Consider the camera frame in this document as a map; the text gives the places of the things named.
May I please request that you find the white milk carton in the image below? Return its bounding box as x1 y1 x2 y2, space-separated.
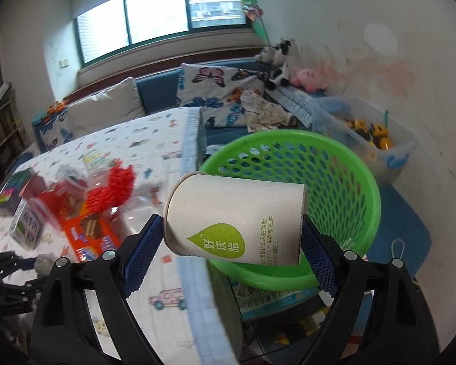
9 205 43 251

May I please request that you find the orange Ovaltine snack bag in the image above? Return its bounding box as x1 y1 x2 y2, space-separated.
60 214 120 262

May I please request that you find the red plastic noodle cup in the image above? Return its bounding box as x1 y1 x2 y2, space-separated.
29 180 87 231

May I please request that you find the red foam fruit net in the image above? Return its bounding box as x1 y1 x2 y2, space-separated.
85 165 136 214

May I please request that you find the white paper cup green logo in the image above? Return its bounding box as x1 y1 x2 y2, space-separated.
163 173 307 266

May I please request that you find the clear plastic dome lid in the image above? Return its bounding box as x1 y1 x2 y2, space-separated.
117 196 163 240

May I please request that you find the clear plastic bottle yellow label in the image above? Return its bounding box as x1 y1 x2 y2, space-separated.
57 149 111 192

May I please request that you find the dark colourful box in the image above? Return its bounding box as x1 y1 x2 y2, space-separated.
0 168 34 217

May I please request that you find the blue floor mat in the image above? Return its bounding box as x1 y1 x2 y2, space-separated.
367 185 432 278

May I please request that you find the cartoon printed white tablecloth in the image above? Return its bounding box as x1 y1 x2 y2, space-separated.
26 108 243 364

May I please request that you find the green plastic mesh basket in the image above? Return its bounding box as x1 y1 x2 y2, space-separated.
198 128 382 292

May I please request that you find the metal shelf rack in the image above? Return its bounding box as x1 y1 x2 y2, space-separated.
0 82 29 152

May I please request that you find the small butterfly pillow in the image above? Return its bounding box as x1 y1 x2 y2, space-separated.
33 110 75 153

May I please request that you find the clear plastic toy bin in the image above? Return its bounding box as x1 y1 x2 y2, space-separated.
312 96 415 186

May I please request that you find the yellow toy truck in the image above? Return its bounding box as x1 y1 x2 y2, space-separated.
346 119 394 151

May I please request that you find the orange toy on sofa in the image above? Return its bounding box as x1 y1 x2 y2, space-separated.
47 100 68 115

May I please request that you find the grey white cushion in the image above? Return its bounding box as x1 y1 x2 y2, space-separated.
67 78 146 138

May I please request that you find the crumpled patterned cloth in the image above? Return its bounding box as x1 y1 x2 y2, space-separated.
240 91 296 134

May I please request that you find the pink plush toy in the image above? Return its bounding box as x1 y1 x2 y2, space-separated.
290 68 326 93

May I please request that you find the blue sofa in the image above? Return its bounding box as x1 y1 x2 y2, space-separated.
32 58 274 153

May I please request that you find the butterfly print pillow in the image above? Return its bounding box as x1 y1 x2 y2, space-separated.
176 64 266 129

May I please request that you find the cow plush toy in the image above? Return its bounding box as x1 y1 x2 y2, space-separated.
265 39 301 91

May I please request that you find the grey plush toy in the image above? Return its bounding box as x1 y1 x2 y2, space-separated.
254 46 276 64

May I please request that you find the colourful pinwheel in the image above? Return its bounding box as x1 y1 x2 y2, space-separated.
241 0 270 45

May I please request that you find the white cord on mat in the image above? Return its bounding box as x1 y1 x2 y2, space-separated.
389 236 420 282

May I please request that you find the window with green frame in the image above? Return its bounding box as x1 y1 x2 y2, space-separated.
71 0 247 66

